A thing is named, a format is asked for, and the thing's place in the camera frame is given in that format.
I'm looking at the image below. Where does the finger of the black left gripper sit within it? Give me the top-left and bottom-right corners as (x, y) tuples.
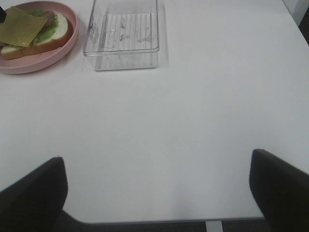
(0, 7), (7, 23)

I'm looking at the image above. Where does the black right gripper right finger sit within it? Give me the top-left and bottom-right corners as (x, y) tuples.
(249, 149), (309, 232)

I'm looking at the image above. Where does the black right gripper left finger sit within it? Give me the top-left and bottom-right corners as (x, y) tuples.
(0, 157), (68, 232)

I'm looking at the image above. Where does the yellow cheese slice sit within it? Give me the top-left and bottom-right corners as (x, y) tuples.
(0, 6), (48, 47)

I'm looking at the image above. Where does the bacon strip front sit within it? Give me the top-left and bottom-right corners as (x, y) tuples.
(39, 11), (55, 32)

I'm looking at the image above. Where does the green lettuce leaf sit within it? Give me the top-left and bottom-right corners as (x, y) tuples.
(0, 6), (58, 47)

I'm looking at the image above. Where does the white bread slice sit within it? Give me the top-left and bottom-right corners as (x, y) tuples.
(0, 12), (73, 60)

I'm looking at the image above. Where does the pink round plate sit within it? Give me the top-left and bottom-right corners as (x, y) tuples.
(0, 1), (79, 74)

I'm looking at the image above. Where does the clear right plastic container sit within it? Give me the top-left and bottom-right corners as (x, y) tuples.
(83, 0), (159, 71)

